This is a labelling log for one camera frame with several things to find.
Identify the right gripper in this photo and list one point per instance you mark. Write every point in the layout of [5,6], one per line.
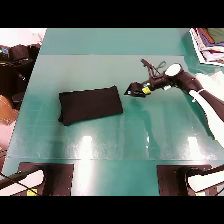
[138,89]

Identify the black shirt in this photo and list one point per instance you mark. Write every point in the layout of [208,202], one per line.
[90,105]

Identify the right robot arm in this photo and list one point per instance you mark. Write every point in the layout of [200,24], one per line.
[186,80]

